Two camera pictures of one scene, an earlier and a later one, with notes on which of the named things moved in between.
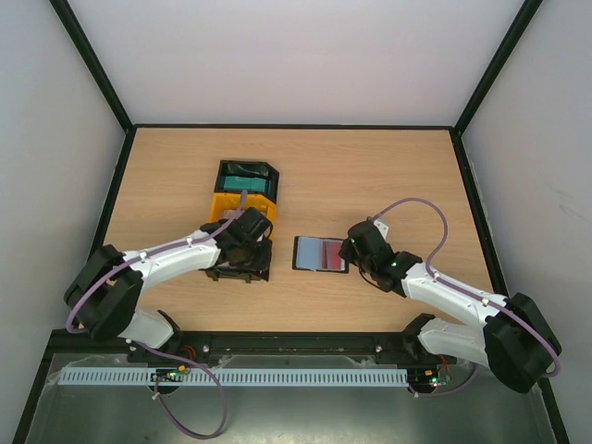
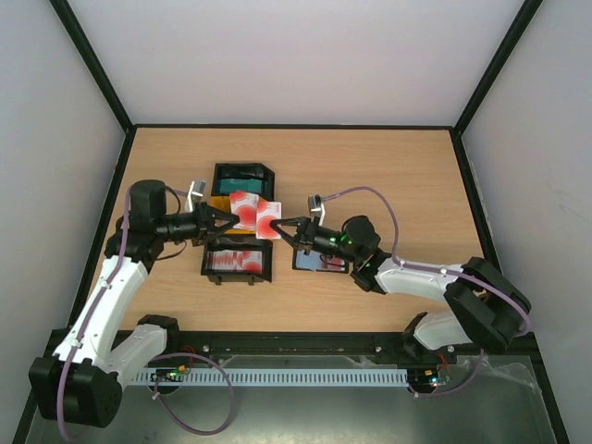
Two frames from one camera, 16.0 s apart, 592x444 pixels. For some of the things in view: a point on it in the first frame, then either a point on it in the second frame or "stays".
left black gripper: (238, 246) → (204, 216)
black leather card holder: (318, 253) stays
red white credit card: (330, 258) stays
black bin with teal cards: (256, 178) stays
